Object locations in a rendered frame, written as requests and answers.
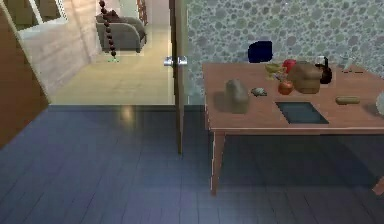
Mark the brown wooden table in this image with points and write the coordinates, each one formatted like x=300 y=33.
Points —
x=260 y=115

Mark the dark grey flat tablet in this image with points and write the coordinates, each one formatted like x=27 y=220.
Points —
x=301 y=113

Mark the olive brown bread loaf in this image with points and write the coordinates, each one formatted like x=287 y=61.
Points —
x=237 y=96

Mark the dark blue chair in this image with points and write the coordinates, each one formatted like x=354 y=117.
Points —
x=260 y=51

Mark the large brown bread loaf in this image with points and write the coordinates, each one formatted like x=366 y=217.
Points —
x=306 y=78

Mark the red apple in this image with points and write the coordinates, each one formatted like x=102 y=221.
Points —
x=285 y=87

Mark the white framed window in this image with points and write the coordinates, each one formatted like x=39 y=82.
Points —
x=35 y=13

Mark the dark beaded floor lamp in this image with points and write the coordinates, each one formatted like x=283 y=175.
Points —
x=107 y=28

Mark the grey armchair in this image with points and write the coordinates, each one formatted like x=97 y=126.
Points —
x=125 y=35

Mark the yellow-brown potato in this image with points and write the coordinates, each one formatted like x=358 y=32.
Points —
x=347 y=100

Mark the brown wooden room door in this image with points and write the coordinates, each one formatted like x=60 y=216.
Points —
x=180 y=83

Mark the yellow banana bunch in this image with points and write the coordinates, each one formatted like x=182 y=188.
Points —
x=274 y=70

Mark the red tomato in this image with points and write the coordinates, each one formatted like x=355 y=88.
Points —
x=288 y=65

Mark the dark red pillow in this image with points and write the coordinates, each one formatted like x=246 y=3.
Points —
x=111 y=16

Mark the small grey-green lump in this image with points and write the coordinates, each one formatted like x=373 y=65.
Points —
x=259 y=92

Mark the clear glass bottle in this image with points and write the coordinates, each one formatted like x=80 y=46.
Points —
x=347 y=62

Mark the pale grey round bowl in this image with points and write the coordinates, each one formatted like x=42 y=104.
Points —
x=380 y=104

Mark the black kettle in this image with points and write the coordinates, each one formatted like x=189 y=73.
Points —
x=325 y=74

